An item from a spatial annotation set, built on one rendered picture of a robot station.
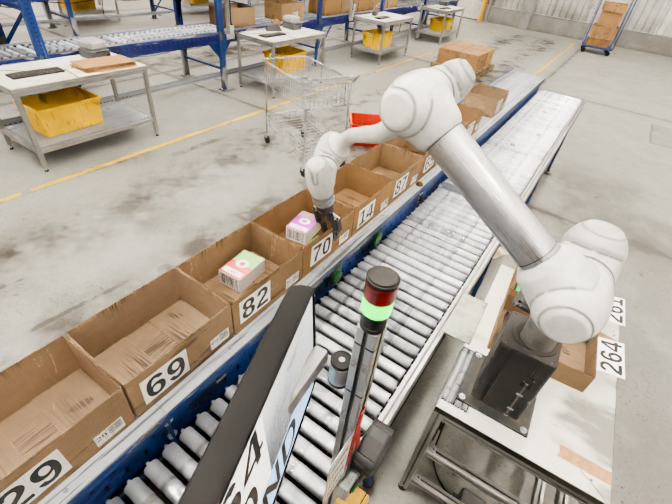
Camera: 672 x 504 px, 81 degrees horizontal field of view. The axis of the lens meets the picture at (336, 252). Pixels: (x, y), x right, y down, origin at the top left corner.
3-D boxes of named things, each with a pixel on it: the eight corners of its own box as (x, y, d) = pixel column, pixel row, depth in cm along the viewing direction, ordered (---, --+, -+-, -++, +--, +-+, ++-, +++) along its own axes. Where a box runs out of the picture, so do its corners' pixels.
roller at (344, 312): (417, 364, 162) (420, 356, 159) (316, 305, 183) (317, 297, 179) (422, 356, 166) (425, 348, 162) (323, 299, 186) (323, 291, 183)
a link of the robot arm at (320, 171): (332, 202, 148) (339, 177, 155) (327, 173, 136) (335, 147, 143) (305, 200, 151) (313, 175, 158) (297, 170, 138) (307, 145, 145)
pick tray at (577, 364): (583, 393, 153) (596, 379, 146) (485, 348, 166) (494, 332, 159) (587, 344, 172) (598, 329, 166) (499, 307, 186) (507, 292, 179)
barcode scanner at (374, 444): (393, 443, 106) (398, 429, 99) (370, 484, 99) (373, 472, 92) (372, 429, 109) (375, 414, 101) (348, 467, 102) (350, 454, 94)
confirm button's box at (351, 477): (345, 503, 101) (348, 493, 97) (336, 495, 102) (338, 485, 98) (359, 480, 105) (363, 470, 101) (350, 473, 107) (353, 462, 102)
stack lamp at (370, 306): (382, 325, 60) (389, 298, 56) (354, 310, 62) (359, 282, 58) (397, 306, 63) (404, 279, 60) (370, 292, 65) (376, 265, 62)
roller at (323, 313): (410, 375, 158) (413, 367, 155) (308, 313, 178) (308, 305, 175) (415, 366, 161) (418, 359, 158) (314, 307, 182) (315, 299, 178)
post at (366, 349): (325, 538, 116) (369, 357, 60) (312, 526, 118) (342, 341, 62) (347, 501, 124) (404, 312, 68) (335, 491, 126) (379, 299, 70)
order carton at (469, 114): (461, 144, 302) (468, 122, 291) (426, 133, 313) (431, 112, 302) (477, 130, 328) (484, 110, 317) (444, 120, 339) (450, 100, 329)
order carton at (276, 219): (302, 279, 169) (303, 248, 158) (252, 251, 181) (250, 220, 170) (351, 237, 196) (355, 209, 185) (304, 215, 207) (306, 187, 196)
